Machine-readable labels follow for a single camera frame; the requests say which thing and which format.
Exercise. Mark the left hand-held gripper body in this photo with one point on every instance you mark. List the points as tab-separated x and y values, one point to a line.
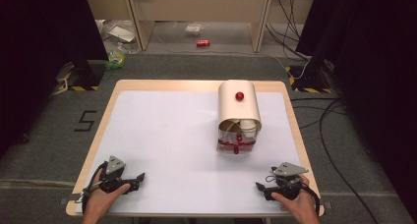
113	181

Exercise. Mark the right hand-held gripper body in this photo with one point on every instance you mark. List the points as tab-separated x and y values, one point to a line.
288	170

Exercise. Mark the white dispenser with red knob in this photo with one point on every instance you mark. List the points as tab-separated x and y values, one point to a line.
237	109

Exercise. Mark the person's left hand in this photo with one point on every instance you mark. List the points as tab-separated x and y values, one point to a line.
98	201

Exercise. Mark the person's right hand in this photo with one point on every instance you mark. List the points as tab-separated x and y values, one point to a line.
301	204

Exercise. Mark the white table sheet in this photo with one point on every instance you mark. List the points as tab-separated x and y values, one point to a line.
164	145

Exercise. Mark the white paper cup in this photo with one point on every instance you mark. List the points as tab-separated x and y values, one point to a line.
248	124

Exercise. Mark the stand base with striped tape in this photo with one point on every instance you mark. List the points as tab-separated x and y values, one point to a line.
82	78
309	81

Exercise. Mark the wooden table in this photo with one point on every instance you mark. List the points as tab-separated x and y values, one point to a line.
196	85

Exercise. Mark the black curtain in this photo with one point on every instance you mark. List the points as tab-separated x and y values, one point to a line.
370	70
42	53

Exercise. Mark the clear plastic bags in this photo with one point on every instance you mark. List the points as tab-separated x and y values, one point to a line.
121	34

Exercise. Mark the red drink can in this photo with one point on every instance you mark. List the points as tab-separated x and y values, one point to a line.
203	43

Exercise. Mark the clear plastic box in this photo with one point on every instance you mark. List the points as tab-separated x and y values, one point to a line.
194	29

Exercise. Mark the beige desk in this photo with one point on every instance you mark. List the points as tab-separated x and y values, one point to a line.
203	4

